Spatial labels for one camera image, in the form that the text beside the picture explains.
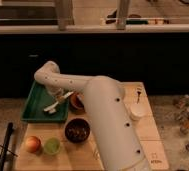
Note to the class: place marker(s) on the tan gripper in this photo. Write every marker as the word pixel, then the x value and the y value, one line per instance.
pixel 59 92

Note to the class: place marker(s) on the white handled dish brush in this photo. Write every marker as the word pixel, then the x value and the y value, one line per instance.
pixel 52 108

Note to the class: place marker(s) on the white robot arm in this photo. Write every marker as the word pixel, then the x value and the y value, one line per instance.
pixel 117 142

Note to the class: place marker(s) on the green plastic tray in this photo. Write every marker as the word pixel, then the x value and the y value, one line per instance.
pixel 37 100

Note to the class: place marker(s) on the orange bowl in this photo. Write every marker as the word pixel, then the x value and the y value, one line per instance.
pixel 75 102

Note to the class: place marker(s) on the dark brown bowl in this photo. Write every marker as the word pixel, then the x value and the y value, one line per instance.
pixel 77 130

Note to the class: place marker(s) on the red yellow apple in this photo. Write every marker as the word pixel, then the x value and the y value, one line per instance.
pixel 32 144

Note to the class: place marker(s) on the black pole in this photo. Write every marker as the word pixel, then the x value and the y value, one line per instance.
pixel 4 150

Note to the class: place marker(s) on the white plastic cup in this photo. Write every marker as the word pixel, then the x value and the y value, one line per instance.
pixel 137 111

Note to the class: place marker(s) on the small dark fork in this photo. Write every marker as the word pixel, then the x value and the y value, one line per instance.
pixel 139 92

